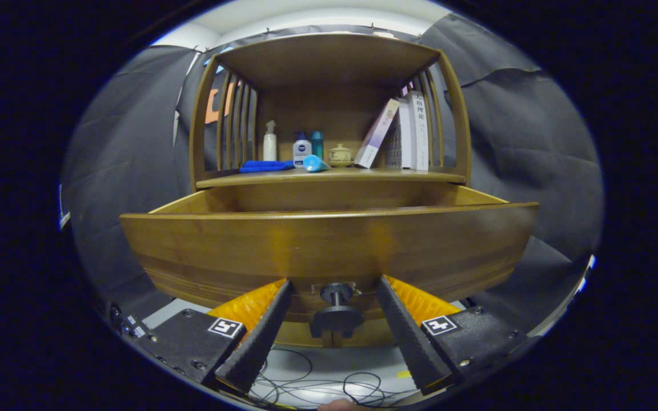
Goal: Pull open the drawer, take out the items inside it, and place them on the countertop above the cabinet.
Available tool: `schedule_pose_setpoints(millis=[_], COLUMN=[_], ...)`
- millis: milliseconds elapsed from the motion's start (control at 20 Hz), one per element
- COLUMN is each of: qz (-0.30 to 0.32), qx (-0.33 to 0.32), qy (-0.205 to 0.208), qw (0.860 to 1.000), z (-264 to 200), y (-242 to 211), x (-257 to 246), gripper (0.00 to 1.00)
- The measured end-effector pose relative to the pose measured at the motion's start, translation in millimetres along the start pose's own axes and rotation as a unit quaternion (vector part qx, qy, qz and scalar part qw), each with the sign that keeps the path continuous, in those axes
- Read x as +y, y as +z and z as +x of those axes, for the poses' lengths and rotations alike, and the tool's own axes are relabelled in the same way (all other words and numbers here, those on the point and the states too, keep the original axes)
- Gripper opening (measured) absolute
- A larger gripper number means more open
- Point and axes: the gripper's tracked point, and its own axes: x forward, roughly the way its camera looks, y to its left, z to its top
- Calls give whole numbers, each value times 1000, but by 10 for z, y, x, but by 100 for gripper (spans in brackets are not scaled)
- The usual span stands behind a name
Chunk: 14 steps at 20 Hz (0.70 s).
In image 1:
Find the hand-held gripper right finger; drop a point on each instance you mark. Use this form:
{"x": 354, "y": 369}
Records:
{"x": 406, "y": 337}

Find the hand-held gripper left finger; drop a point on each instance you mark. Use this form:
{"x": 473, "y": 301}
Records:
{"x": 260, "y": 337}

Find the wooden drawer with black knob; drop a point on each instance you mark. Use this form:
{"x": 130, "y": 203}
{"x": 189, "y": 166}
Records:
{"x": 249, "y": 245}

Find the blue and white tube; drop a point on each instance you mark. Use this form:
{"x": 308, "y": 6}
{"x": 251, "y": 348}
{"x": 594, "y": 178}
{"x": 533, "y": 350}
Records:
{"x": 315, "y": 164}

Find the wooden countertop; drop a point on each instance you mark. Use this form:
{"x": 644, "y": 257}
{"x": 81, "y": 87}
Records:
{"x": 374, "y": 174}

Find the wooden cabinet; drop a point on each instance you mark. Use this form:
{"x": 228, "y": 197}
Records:
{"x": 329, "y": 57}

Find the black equipment box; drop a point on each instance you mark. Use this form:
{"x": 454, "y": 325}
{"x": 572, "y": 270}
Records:
{"x": 129, "y": 326}

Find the blue folded cloth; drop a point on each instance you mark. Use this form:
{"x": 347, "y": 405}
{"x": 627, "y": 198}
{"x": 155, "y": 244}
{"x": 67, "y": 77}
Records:
{"x": 263, "y": 166}

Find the white pump bottle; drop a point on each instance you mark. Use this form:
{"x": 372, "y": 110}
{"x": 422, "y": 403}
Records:
{"x": 270, "y": 149}

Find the white bottle with blue cap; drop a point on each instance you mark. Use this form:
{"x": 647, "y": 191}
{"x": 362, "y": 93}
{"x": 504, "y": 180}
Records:
{"x": 302, "y": 153}

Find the beige lidded tea cup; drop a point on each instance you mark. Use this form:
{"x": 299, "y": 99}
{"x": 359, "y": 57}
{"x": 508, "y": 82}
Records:
{"x": 340, "y": 156}

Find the dark patterned book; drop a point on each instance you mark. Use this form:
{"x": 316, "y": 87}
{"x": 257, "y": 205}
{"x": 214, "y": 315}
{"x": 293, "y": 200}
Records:
{"x": 394, "y": 142}

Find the white book with black lettering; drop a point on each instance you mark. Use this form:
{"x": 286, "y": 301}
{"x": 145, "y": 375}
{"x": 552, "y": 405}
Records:
{"x": 420, "y": 142}

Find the teal bottle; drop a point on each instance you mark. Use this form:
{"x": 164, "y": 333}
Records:
{"x": 317, "y": 145}

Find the plain white book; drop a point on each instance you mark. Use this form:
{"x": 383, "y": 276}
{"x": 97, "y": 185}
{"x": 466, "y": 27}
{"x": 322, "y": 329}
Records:
{"x": 406, "y": 137}

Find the pink and purple book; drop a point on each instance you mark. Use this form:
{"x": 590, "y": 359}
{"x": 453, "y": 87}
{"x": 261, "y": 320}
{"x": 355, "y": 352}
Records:
{"x": 377, "y": 132}

